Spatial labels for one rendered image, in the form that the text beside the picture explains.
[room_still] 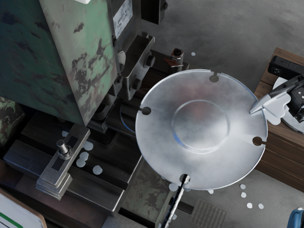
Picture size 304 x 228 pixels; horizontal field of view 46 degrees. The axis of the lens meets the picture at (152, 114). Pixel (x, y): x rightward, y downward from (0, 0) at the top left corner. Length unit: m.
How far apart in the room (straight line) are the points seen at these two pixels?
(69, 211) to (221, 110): 0.44
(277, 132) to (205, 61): 0.69
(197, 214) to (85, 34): 1.07
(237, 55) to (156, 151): 1.25
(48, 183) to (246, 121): 0.46
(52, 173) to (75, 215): 0.15
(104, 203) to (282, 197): 0.99
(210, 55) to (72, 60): 1.56
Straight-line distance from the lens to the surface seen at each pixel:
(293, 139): 1.36
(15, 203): 1.01
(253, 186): 1.63
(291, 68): 0.89
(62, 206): 0.94
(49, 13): 0.34
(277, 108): 0.83
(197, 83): 0.85
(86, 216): 0.92
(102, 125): 0.82
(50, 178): 0.82
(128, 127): 0.81
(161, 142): 0.79
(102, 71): 0.48
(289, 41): 2.10
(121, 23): 0.61
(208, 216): 1.39
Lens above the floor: 1.51
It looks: 62 degrees down
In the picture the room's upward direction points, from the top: straight up
